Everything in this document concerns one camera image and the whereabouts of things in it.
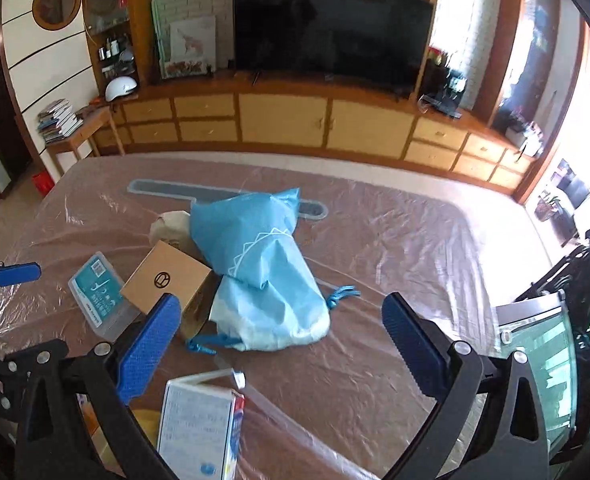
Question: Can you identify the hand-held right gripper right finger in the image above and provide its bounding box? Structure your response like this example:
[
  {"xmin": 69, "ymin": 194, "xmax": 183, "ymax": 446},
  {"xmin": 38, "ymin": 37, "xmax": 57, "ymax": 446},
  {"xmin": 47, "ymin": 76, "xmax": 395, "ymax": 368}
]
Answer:
[{"xmin": 381, "ymin": 292, "xmax": 550, "ymax": 480}]

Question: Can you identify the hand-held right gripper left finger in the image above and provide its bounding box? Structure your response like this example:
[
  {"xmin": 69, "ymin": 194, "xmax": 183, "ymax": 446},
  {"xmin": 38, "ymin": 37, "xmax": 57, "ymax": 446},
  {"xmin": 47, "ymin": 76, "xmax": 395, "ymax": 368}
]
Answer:
[{"xmin": 12, "ymin": 294, "xmax": 182, "ymax": 480}]

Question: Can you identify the teal label plastic case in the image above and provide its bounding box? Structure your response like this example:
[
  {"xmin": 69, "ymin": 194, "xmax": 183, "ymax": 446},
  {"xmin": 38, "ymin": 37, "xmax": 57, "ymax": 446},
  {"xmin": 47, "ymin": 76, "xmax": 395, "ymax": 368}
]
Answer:
[{"xmin": 68, "ymin": 252, "xmax": 141, "ymax": 343}]

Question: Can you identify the beige round bun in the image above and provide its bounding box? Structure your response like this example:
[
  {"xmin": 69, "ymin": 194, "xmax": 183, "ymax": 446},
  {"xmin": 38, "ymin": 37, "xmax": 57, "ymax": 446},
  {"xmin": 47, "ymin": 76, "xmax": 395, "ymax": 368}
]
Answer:
[{"xmin": 149, "ymin": 210, "xmax": 196, "ymax": 251}]

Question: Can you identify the brown cardboard box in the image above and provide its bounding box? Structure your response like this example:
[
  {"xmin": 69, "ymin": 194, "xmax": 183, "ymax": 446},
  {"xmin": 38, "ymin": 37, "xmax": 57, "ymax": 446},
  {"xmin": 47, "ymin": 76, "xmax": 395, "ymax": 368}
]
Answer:
[{"xmin": 120, "ymin": 240, "xmax": 216, "ymax": 338}]

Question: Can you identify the white printed carton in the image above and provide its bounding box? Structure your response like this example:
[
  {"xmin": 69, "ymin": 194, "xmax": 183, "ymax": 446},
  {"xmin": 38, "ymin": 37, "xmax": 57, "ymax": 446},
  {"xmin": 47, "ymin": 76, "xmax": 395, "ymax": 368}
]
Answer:
[{"xmin": 156, "ymin": 369, "xmax": 246, "ymax": 480}]

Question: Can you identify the glass side table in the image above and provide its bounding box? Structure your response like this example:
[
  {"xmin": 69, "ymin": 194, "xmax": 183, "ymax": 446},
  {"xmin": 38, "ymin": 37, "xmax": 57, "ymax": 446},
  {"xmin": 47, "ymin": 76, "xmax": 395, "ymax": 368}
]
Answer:
[{"xmin": 495, "ymin": 290, "xmax": 588, "ymax": 466}]

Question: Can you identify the stack of books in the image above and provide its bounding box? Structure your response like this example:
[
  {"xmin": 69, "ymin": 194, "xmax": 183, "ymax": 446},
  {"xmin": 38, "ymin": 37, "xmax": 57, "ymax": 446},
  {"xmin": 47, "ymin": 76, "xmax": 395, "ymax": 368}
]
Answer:
[{"xmin": 36, "ymin": 99, "xmax": 83, "ymax": 145}]

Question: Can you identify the dark wooden door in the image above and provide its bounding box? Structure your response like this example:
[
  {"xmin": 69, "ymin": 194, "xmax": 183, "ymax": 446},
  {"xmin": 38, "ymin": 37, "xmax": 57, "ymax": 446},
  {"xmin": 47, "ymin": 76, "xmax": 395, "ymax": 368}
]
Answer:
[{"xmin": 0, "ymin": 32, "xmax": 33, "ymax": 186}]

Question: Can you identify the small wooden side table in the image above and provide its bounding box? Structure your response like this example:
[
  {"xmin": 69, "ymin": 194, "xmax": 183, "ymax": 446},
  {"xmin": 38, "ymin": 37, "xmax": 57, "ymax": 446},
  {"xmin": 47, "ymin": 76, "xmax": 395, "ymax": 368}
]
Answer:
[{"xmin": 45, "ymin": 106, "xmax": 126, "ymax": 181}]

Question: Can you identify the white helmet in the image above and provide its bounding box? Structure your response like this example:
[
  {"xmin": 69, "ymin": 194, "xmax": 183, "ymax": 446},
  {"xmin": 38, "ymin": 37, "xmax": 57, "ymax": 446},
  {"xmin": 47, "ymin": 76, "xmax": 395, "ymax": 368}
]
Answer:
[{"xmin": 105, "ymin": 77, "xmax": 140, "ymax": 102}]

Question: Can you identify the group of small bottles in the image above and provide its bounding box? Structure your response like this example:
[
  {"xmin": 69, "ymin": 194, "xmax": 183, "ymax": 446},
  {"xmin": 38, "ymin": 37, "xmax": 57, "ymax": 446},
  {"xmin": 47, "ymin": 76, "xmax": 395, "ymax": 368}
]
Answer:
[{"xmin": 98, "ymin": 32, "xmax": 136, "ymax": 78}]

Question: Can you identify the round framed picture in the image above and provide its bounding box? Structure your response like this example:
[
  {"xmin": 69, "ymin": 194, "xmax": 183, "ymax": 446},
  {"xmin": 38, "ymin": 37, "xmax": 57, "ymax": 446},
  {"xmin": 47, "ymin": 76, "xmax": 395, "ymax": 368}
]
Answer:
[{"xmin": 32, "ymin": 0, "xmax": 82, "ymax": 29}]

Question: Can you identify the black appliance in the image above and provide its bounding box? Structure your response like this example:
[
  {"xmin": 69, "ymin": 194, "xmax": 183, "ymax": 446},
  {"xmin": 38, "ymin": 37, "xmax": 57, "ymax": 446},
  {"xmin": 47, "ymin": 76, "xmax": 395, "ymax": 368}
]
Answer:
[{"xmin": 420, "ymin": 47, "xmax": 470, "ymax": 111}]

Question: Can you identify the animal and flowers picture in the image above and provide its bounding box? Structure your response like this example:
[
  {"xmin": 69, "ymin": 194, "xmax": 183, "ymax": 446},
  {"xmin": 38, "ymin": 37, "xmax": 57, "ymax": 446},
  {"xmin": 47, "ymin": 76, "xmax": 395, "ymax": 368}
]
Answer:
[{"xmin": 157, "ymin": 15, "xmax": 218, "ymax": 80}]

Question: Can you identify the black flat television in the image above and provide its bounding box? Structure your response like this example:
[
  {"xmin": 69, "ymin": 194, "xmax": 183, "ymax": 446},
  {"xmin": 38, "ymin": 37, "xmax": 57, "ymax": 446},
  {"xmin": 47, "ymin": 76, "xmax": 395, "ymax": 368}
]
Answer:
[{"xmin": 232, "ymin": 0, "xmax": 435, "ymax": 97}]

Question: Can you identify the blue drawstring bag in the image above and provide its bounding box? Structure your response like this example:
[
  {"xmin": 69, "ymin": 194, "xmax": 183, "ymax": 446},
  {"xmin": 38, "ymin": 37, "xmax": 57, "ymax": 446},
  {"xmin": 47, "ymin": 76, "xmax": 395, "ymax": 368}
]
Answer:
[{"xmin": 185, "ymin": 189, "xmax": 362, "ymax": 357}]

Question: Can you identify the wooden wall cabinet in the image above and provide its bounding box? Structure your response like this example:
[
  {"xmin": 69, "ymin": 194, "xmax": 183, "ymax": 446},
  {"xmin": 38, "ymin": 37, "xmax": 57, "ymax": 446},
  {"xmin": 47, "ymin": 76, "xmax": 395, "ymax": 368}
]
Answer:
[{"xmin": 80, "ymin": 0, "xmax": 588, "ymax": 206}]

